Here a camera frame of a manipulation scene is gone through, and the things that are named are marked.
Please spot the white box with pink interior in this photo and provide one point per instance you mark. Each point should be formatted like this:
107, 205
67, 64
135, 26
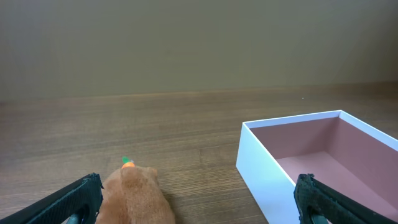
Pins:
341, 151

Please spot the brown plush toy with carrot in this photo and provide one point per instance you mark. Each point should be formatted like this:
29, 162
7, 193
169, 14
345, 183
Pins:
132, 195

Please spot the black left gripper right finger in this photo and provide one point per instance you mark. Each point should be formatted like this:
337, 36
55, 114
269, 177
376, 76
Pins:
318, 203

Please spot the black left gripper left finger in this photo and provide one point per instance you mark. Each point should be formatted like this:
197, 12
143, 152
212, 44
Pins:
79, 203

